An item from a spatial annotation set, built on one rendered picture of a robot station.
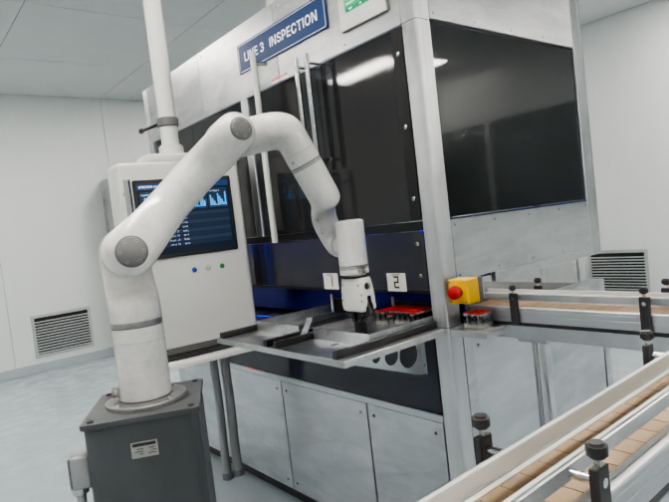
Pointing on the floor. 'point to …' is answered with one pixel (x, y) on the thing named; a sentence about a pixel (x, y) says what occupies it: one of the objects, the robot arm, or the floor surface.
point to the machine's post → (437, 232)
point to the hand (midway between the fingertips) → (360, 328)
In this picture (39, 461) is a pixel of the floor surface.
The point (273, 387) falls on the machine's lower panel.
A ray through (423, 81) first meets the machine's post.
